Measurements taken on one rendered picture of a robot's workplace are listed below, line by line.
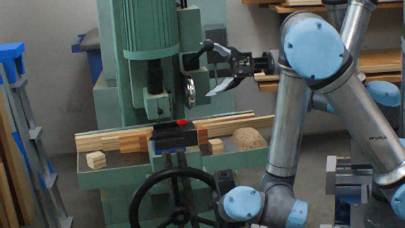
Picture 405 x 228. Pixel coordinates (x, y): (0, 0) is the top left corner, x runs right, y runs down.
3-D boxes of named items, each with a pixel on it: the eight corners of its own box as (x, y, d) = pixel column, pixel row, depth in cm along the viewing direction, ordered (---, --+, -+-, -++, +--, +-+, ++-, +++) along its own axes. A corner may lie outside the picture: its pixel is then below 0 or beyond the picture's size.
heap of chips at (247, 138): (239, 150, 186) (238, 139, 185) (229, 135, 199) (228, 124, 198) (267, 146, 187) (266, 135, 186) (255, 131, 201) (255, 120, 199)
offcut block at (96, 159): (94, 170, 180) (92, 158, 179) (87, 165, 183) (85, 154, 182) (106, 166, 182) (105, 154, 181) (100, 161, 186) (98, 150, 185)
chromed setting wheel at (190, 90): (189, 114, 204) (186, 79, 200) (183, 104, 215) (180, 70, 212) (198, 114, 204) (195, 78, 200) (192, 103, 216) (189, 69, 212)
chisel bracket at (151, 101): (149, 125, 190) (146, 99, 187) (145, 111, 203) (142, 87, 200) (172, 121, 191) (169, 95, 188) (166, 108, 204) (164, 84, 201)
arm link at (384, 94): (387, 132, 184) (388, 92, 180) (355, 123, 194) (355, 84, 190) (407, 122, 191) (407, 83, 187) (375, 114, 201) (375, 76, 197)
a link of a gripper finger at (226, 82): (207, 94, 171) (231, 73, 172) (204, 95, 177) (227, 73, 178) (214, 102, 172) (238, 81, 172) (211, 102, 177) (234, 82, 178)
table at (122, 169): (79, 204, 171) (75, 185, 169) (79, 165, 200) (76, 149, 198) (280, 175, 180) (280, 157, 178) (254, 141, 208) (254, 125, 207)
